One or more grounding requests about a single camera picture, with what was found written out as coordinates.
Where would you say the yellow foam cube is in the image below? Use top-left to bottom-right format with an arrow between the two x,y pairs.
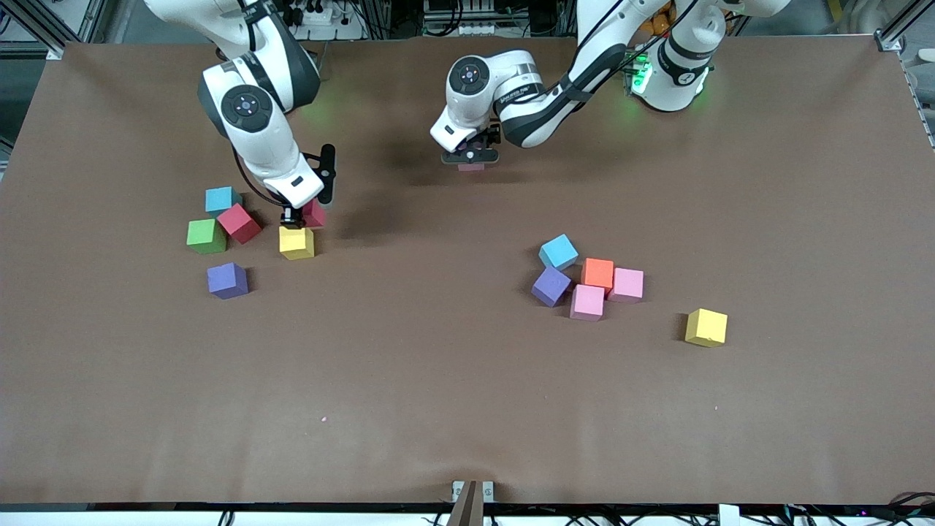
278,224 -> 316,262
684,308 -> 729,348

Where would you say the light blue foam cube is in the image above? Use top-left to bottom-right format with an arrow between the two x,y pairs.
205,186 -> 243,217
538,234 -> 579,271

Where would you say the purple foam cube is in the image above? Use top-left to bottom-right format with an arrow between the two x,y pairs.
207,262 -> 250,301
531,266 -> 573,308

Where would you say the green foam cube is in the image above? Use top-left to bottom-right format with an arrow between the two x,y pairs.
186,218 -> 228,255

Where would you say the orange foam cube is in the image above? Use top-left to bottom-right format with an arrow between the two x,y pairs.
581,258 -> 615,294

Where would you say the white power strip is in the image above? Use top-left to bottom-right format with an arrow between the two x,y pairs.
281,0 -> 333,25

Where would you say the pile of orange objects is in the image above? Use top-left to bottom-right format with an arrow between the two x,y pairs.
639,9 -> 676,39

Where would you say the brown table cover sheet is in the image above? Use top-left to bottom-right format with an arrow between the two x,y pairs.
0,33 -> 935,506

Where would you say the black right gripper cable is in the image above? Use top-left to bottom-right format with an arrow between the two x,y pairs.
232,142 -> 289,209

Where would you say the aluminium frame profile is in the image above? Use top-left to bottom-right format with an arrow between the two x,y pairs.
0,0 -> 121,46
873,0 -> 935,45

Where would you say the metal bracket with post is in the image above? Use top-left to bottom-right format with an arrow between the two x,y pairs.
447,480 -> 495,526

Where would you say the aluminium edge rail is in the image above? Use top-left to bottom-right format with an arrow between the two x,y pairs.
904,60 -> 935,153

